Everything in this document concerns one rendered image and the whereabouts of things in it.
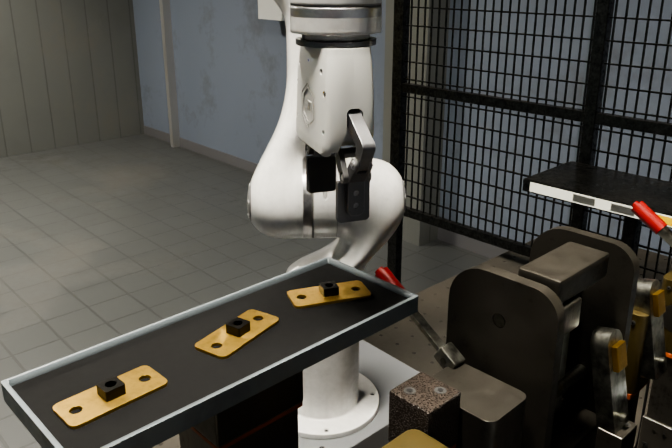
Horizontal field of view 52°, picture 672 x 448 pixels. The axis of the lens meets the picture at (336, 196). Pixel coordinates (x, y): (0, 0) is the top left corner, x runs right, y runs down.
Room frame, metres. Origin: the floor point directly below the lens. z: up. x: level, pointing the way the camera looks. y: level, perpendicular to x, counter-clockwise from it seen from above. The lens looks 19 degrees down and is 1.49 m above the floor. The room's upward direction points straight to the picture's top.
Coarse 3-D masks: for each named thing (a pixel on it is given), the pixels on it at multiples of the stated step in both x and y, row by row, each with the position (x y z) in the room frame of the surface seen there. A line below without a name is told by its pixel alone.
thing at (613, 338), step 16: (592, 336) 0.67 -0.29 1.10; (608, 336) 0.66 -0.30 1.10; (592, 352) 0.67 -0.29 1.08; (608, 352) 0.66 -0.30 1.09; (624, 352) 0.66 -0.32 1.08; (592, 368) 0.67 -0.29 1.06; (608, 368) 0.65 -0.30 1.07; (624, 368) 0.67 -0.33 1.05; (608, 384) 0.65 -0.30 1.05; (624, 384) 0.67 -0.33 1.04; (608, 400) 0.65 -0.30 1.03; (624, 400) 0.66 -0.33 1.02; (608, 416) 0.65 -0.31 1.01; (624, 416) 0.65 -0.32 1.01
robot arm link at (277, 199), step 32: (288, 0) 1.02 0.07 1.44; (288, 32) 1.03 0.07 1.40; (288, 64) 1.01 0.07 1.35; (288, 96) 0.99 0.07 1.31; (288, 128) 0.95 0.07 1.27; (288, 160) 0.93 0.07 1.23; (256, 192) 0.92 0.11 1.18; (288, 192) 0.91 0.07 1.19; (256, 224) 0.92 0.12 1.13; (288, 224) 0.91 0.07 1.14
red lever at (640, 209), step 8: (640, 208) 0.97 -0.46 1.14; (648, 208) 0.97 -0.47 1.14; (640, 216) 0.97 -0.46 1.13; (648, 216) 0.96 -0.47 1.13; (656, 216) 0.96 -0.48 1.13; (648, 224) 0.96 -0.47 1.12; (656, 224) 0.95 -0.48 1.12; (664, 224) 0.95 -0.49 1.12; (656, 232) 0.95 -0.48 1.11; (664, 232) 0.94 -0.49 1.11; (664, 240) 0.94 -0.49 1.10
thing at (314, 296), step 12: (312, 288) 0.66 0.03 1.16; (324, 288) 0.64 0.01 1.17; (336, 288) 0.64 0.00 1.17; (348, 288) 0.66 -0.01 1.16; (360, 288) 0.66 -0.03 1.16; (300, 300) 0.63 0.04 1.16; (312, 300) 0.63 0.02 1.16; (324, 300) 0.63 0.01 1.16; (336, 300) 0.63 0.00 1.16; (348, 300) 0.63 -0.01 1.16
